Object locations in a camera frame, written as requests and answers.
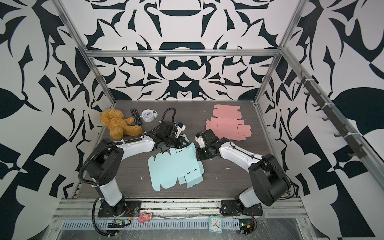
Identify pink small toy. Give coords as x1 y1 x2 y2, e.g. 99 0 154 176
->
138 212 153 224

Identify black remote control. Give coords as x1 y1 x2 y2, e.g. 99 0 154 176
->
130 108 142 126

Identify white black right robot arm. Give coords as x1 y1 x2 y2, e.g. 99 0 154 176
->
195 130 292 209

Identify light blue paper box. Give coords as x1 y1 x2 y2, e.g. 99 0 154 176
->
148 143 205 192

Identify white round alarm clock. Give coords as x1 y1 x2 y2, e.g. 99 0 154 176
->
141 109 158 123

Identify green square clock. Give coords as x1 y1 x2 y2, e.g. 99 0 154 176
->
209 216 223 234

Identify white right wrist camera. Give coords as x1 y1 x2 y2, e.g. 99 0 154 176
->
195 134 206 149

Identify white slotted cable duct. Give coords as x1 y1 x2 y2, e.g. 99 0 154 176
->
61 219 240 231

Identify pink flat paper boxes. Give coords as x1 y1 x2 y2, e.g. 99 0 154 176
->
206 105 252 141

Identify small electronics board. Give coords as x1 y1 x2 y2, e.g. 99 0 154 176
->
239 218 258 236

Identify black wall hook rail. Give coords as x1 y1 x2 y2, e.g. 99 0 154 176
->
298 76 368 159

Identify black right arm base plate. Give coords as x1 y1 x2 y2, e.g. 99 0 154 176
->
220 200 264 217

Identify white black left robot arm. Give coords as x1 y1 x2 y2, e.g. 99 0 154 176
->
78 118 189 237

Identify brown teddy bear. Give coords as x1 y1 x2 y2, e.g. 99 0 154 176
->
100 109 143 141

